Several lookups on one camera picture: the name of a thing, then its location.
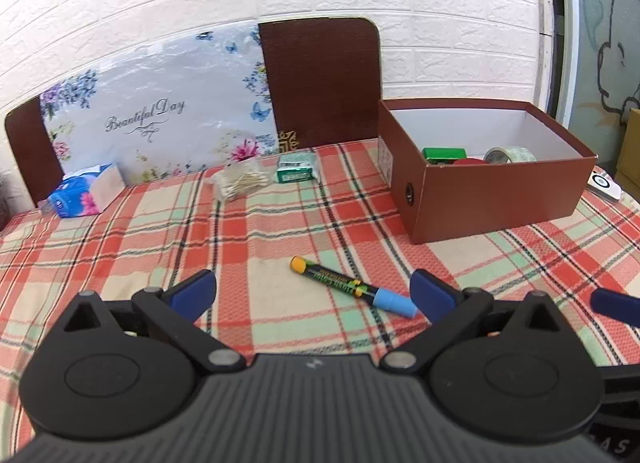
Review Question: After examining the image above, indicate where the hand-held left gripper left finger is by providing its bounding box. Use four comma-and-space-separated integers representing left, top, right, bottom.
62, 270, 247, 376

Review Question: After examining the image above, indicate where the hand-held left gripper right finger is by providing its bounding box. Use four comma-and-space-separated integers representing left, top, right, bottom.
382, 269, 567, 375

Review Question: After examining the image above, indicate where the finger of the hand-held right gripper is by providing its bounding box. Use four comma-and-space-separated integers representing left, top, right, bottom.
590, 289, 640, 330

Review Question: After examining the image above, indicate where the black marker with blue cap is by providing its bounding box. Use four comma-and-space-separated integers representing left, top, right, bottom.
290, 256, 418, 319

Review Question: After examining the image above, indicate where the brown cardboard box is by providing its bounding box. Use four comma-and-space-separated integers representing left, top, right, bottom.
377, 98, 599, 245

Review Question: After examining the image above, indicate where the green paper box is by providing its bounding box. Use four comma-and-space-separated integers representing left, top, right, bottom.
421, 147, 468, 162

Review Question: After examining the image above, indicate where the clear tape roll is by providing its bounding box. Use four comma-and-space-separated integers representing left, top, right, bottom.
483, 145, 537, 164

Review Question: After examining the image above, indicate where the bag of cotton swabs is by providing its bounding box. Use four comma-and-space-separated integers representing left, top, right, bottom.
209, 159, 274, 202

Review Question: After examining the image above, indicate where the white round device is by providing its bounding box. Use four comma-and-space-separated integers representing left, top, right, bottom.
586, 169, 625, 204

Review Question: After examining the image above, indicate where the blue tissue pack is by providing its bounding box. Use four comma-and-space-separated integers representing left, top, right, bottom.
48, 163, 126, 219

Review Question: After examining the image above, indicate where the tan cardboard carton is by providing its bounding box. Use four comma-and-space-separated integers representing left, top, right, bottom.
614, 108, 640, 188

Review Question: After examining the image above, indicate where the small green white packet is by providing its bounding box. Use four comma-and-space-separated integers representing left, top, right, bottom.
276, 152, 319, 185

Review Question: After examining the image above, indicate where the floral headboard panel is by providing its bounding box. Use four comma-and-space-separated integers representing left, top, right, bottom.
39, 25, 280, 188

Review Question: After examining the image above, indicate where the grey door frame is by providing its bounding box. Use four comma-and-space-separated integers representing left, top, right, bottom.
547, 0, 586, 131

